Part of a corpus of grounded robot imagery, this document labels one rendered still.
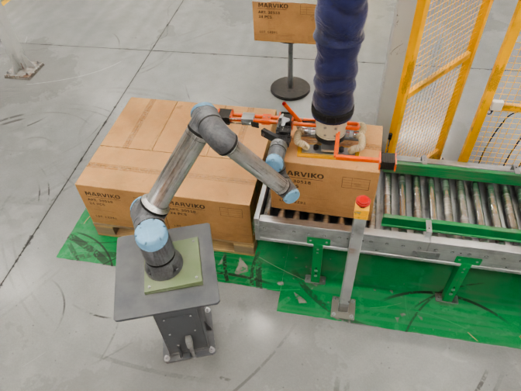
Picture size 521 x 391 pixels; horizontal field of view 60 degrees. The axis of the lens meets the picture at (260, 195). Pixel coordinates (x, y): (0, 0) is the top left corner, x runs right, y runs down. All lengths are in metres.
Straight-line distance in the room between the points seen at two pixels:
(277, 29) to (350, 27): 2.11
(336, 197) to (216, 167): 0.89
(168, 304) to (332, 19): 1.49
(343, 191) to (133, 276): 1.22
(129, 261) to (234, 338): 0.89
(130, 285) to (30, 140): 2.66
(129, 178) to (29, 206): 1.16
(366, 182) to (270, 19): 2.07
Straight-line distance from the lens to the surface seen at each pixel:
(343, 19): 2.11
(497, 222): 3.00
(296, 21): 4.14
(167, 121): 3.57
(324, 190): 2.62
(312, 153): 2.53
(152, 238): 2.13
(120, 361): 3.05
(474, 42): 3.48
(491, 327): 3.24
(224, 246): 3.30
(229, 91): 4.76
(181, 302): 2.25
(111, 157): 3.37
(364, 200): 2.22
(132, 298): 2.32
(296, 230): 2.70
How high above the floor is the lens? 2.66
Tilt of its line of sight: 47 degrees down
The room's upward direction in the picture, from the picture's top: 3 degrees counter-clockwise
